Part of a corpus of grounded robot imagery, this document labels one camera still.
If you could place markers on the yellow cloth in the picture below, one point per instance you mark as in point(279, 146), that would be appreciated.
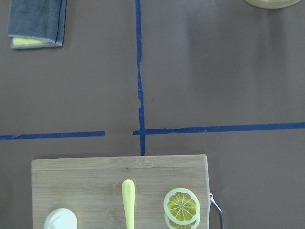
point(28, 42)

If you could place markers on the bamboo cutting board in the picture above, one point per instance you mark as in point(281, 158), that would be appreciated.
point(92, 188)

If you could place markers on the yellow plastic knife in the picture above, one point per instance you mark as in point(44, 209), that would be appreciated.
point(128, 195)

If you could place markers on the lemon slice upper front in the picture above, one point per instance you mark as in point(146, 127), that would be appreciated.
point(181, 206)

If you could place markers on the lemon slice underneath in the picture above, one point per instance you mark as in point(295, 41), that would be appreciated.
point(171, 225)

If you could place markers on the grey folded cloth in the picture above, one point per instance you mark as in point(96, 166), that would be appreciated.
point(37, 19)

